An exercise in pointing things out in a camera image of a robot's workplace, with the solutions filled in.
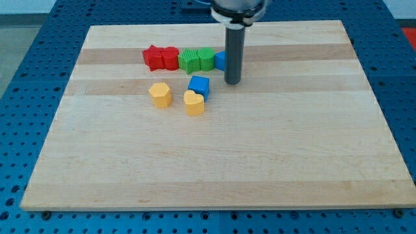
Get green star block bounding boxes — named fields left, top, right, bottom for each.
left=178, top=48, right=201, bottom=74

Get blue cube block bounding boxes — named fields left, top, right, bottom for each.
left=188, top=75, right=210, bottom=101

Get red star block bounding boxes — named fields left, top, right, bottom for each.
left=142, top=45, right=164, bottom=71

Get red cylinder block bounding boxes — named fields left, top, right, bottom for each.
left=161, top=47, right=179, bottom=70

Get yellow heart block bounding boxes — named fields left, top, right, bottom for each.
left=183, top=90, right=205, bottom=116

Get wooden board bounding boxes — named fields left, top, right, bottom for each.
left=20, top=20, right=415, bottom=211

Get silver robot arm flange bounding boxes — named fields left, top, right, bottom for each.
left=211, top=0, right=270, bottom=29

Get blue block behind rod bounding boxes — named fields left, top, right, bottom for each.
left=214, top=51, right=226, bottom=71

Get yellow hexagon block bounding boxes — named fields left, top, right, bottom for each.
left=149, top=83, right=172, bottom=109

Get green cylinder block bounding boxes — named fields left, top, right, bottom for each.
left=197, top=47, right=215, bottom=72

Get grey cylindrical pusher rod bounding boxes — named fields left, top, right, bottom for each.
left=224, top=27, right=245, bottom=85

